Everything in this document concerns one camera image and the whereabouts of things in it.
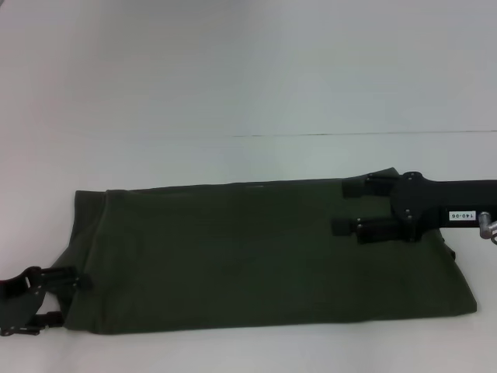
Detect dark green shirt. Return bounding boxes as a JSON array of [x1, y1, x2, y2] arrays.
[[57, 166, 479, 336]]

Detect right gripper cable with connector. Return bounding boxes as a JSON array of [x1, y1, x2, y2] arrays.
[[478, 211, 497, 245]]

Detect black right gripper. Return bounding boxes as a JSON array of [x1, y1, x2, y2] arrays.
[[331, 171, 497, 246]]

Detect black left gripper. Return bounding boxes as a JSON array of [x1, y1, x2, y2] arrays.
[[0, 265, 95, 338]]

